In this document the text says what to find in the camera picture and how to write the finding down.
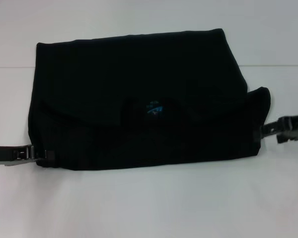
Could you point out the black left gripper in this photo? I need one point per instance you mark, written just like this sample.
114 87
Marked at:
1 156

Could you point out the black shirt with FREE print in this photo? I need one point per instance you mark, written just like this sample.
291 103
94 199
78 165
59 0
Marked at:
139 111

